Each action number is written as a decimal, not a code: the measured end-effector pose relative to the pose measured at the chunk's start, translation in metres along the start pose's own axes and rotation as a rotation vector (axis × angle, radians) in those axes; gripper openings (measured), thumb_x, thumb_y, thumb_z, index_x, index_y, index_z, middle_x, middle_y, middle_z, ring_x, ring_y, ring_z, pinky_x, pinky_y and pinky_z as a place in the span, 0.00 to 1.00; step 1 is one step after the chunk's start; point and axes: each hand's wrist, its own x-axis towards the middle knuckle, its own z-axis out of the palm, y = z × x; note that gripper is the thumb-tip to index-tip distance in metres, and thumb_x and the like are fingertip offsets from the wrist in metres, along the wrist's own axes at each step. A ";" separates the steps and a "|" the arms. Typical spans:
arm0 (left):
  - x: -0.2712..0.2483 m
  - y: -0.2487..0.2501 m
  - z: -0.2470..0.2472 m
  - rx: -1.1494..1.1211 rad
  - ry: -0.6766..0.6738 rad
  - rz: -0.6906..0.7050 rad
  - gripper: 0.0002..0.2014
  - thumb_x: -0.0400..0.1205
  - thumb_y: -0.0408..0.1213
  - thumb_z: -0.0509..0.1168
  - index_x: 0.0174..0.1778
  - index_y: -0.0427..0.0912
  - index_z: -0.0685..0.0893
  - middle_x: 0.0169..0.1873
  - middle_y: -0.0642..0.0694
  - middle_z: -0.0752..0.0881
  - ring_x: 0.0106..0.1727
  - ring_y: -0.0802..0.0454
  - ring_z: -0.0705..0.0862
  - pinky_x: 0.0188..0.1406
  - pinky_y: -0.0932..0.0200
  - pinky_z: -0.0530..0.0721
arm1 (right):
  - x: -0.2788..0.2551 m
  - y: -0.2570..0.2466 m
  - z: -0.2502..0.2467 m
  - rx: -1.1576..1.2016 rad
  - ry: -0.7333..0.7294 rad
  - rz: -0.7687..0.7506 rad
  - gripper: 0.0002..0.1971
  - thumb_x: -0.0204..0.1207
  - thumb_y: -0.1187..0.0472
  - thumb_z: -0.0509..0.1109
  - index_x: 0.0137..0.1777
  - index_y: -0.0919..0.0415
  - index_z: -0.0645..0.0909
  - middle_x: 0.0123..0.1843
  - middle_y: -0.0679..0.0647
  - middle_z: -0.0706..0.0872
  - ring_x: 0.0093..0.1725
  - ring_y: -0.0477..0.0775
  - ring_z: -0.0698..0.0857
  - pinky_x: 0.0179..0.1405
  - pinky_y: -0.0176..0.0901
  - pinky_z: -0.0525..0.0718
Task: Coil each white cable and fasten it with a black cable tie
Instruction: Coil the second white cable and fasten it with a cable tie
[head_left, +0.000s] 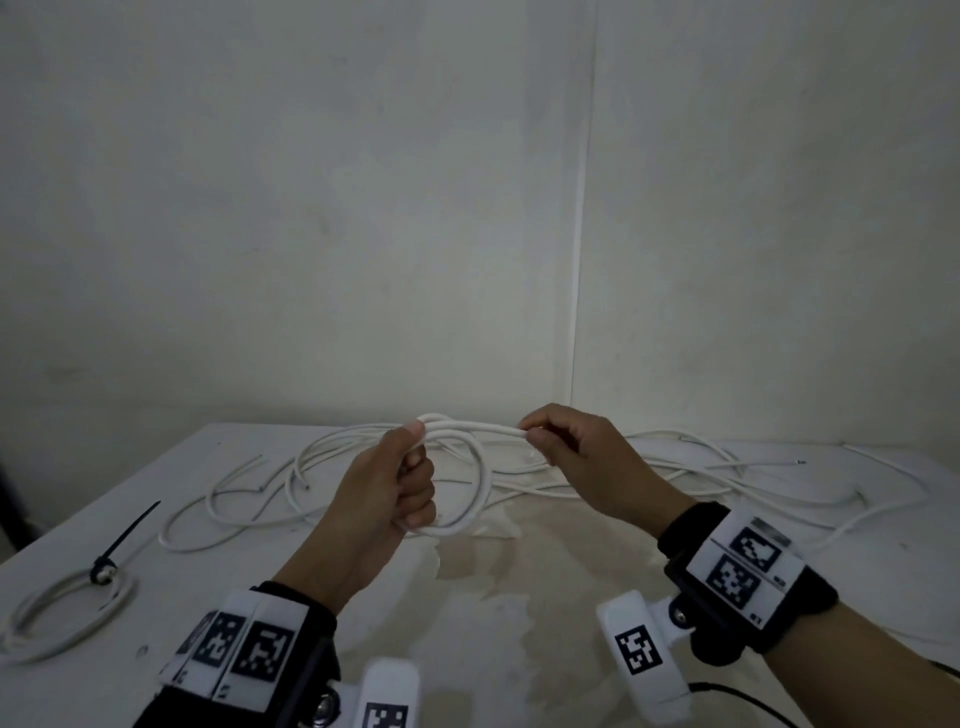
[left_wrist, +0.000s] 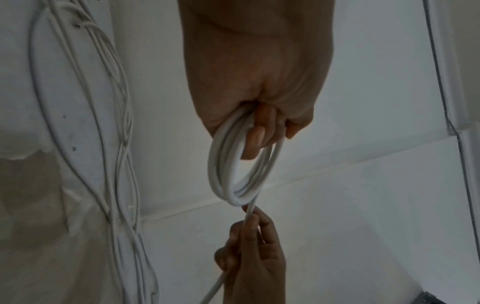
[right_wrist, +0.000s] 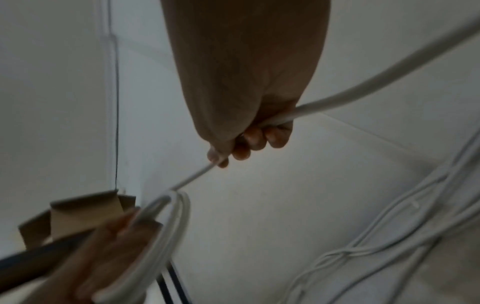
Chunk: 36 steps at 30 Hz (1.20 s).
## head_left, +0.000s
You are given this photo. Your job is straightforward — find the person's left hand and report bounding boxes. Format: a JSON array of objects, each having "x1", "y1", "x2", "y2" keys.
[{"x1": 318, "y1": 419, "x2": 439, "y2": 577}]

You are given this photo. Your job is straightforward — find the person's right hand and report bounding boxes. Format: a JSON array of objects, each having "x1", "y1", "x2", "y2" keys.
[{"x1": 518, "y1": 403, "x2": 712, "y2": 543}]

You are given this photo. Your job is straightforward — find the black plastic zip tie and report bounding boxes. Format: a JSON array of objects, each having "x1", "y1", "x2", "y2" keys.
[{"x1": 91, "y1": 500, "x2": 163, "y2": 586}]

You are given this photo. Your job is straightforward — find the person's right forearm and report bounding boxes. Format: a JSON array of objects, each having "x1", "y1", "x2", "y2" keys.
[{"x1": 764, "y1": 599, "x2": 960, "y2": 728}]

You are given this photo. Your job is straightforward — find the person's left forearm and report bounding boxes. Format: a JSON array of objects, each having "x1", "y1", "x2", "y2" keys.
[{"x1": 273, "y1": 536, "x2": 391, "y2": 613}]

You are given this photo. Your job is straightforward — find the black right wristband white markers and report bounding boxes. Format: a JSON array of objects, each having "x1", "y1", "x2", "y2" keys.
[{"x1": 658, "y1": 500, "x2": 840, "y2": 667}]

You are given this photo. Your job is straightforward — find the black wristband white markers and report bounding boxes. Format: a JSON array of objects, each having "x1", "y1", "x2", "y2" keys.
[
  {"x1": 134, "y1": 581, "x2": 343, "y2": 728},
  {"x1": 658, "y1": 500, "x2": 840, "y2": 667}
]

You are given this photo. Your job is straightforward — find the black left wristband white markers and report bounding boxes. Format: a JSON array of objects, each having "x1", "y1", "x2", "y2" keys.
[{"x1": 134, "y1": 581, "x2": 343, "y2": 728}]

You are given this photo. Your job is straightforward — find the black metal shelf rack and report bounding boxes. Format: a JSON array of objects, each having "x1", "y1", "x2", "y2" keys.
[{"x1": 0, "y1": 457, "x2": 35, "y2": 556}]

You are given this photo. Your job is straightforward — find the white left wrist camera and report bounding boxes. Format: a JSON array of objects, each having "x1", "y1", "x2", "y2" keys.
[{"x1": 329, "y1": 658, "x2": 421, "y2": 728}]

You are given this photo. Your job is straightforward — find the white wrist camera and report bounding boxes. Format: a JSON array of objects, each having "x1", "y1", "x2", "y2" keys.
[
  {"x1": 329, "y1": 658, "x2": 421, "y2": 728},
  {"x1": 596, "y1": 590, "x2": 695, "y2": 725}
]

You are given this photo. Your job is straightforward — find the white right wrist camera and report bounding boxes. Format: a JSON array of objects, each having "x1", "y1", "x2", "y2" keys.
[{"x1": 596, "y1": 590, "x2": 695, "y2": 725}]

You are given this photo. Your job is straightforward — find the black right camera cable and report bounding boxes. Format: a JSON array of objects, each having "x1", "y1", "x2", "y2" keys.
[{"x1": 688, "y1": 682, "x2": 800, "y2": 728}]

